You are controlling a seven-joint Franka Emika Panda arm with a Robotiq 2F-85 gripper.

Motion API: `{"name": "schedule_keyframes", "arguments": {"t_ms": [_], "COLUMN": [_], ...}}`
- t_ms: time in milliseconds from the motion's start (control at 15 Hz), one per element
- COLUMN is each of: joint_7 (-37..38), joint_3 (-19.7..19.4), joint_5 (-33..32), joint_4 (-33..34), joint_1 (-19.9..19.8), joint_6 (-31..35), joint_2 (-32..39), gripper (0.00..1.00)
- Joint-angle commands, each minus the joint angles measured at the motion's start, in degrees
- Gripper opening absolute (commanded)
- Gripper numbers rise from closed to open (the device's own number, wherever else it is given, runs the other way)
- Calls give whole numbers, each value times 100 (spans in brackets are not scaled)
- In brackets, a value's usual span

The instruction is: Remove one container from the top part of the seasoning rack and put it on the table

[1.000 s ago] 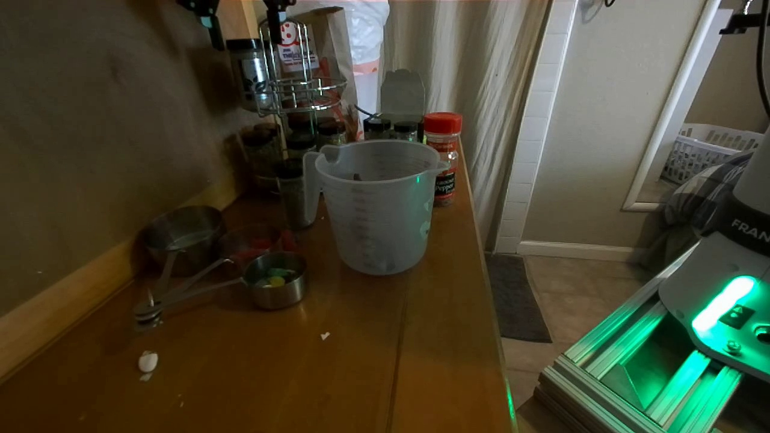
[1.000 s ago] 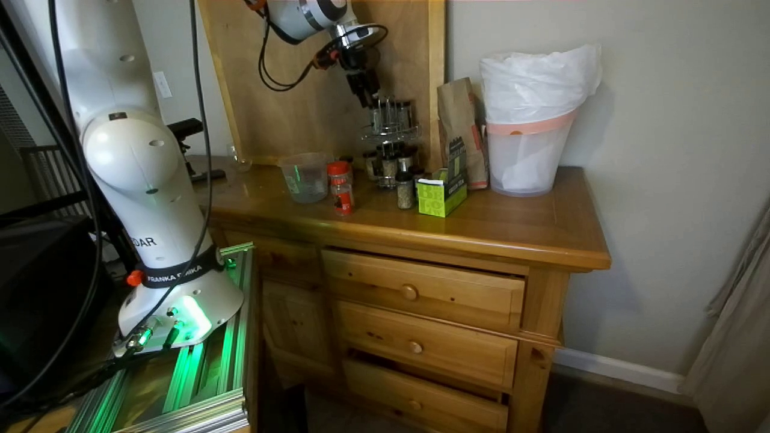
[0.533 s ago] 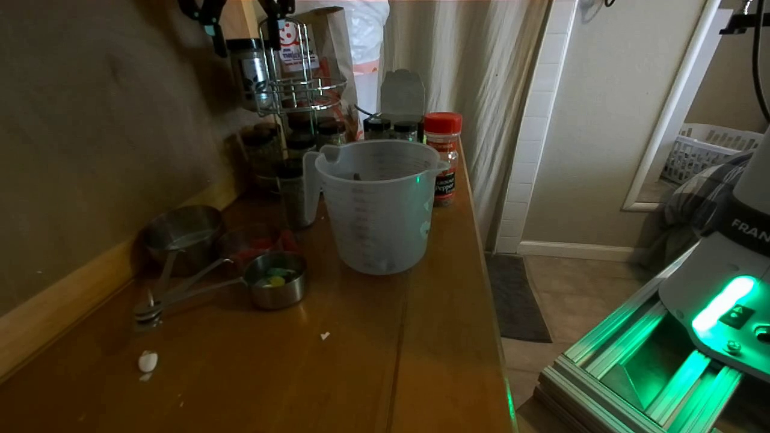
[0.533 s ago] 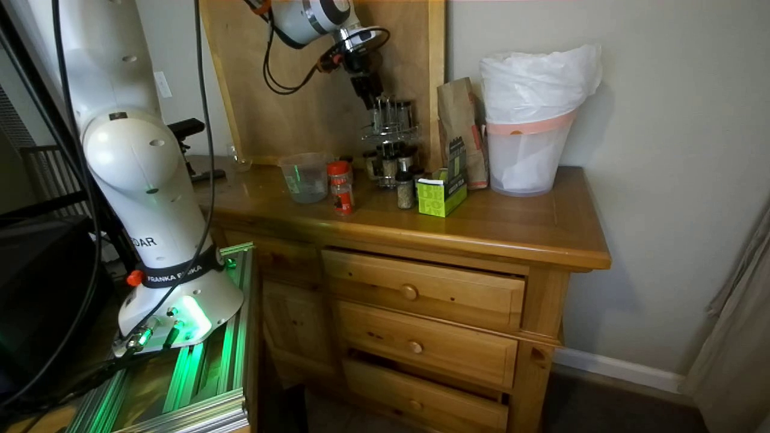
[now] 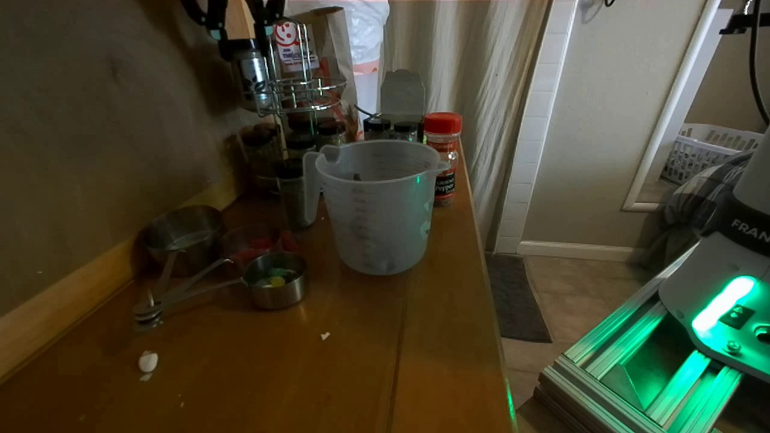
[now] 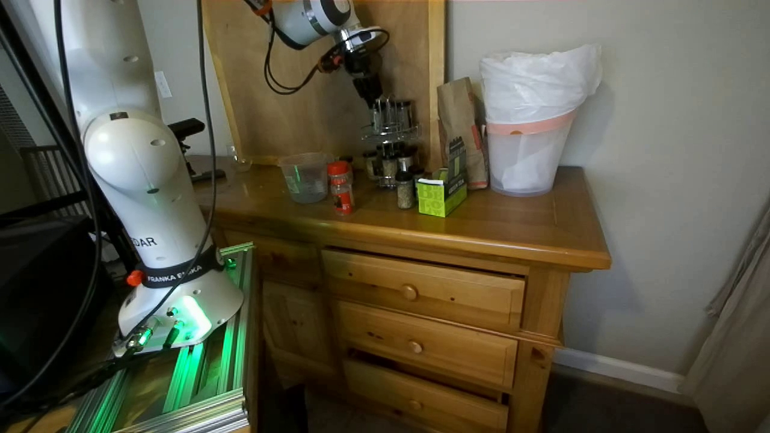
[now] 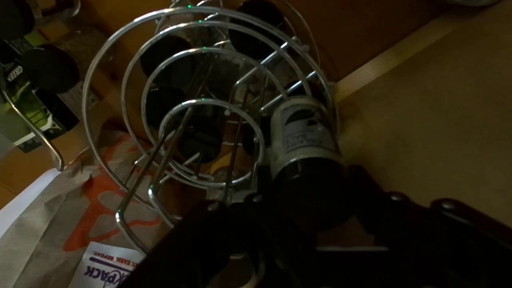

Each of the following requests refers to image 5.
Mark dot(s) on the small metal measuring cup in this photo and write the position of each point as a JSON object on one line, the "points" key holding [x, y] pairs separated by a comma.
{"points": [[275, 281]]}

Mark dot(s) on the clear plastic measuring jug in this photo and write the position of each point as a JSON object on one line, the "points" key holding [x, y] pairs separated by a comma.
{"points": [[376, 208]]}

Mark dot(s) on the red measuring spoon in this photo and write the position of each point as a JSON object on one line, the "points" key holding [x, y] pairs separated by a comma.
{"points": [[263, 244]]}

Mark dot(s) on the red lid spice jar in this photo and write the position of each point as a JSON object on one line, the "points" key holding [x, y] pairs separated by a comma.
{"points": [[444, 146]]}

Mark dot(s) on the white framed mirror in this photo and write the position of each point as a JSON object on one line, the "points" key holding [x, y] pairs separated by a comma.
{"points": [[676, 104]]}

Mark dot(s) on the white plastic bin liner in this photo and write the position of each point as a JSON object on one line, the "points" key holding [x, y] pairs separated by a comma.
{"points": [[364, 27]]}

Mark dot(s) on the white baseboard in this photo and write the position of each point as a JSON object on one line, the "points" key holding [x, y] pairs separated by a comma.
{"points": [[578, 247]]}

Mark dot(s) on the dark lid spice jar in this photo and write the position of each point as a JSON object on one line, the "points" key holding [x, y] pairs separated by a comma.
{"points": [[408, 128], [376, 128]]}

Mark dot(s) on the red white label container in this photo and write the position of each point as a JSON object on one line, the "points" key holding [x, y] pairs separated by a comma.
{"points": [[286, 43]]}

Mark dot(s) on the wooden back panel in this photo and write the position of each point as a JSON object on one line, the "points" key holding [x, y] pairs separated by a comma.
{"points": [[97, 144]]}

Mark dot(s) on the dark door mat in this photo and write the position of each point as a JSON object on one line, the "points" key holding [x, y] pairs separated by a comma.
{"points": [[518, 297]]}

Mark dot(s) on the large metal measuring cup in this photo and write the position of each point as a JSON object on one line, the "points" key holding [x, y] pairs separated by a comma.
{"points": [[184, 236]]}

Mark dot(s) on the plaid cloth pile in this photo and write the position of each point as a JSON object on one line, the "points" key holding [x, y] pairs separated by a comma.
{"points": [[699, 205]]}

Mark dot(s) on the white door frame post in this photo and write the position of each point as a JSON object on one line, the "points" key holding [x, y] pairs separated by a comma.
{"points": [[533, 120]]}

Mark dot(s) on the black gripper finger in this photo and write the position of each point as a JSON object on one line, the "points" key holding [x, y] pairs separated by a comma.
{"points": [[264, 9], [213, 14]]}

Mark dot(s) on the aluminium extrusion robot base frame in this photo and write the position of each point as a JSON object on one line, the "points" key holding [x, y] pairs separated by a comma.
{"points": [[640, 368]]}

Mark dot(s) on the wooden dresser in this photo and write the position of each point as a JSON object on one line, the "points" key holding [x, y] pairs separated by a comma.
{"points": [[376, 345]]}

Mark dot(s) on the translucent trash bin pink band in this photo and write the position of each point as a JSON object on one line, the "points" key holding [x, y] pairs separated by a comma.
{"points": [[367, 74]]}

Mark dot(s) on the small glass seasoning jar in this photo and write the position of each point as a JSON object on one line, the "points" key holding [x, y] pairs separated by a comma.
{"points": [[256, 72]]}

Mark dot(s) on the white laundry basket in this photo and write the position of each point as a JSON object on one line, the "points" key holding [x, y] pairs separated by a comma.
{"points": [[710, 146]]}

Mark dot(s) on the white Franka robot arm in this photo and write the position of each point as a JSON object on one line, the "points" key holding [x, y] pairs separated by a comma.
{"points": [[747, 200]]}

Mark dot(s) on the tiny white crumb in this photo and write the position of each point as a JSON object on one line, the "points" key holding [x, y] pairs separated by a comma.
{"points": [[326, 334]]}

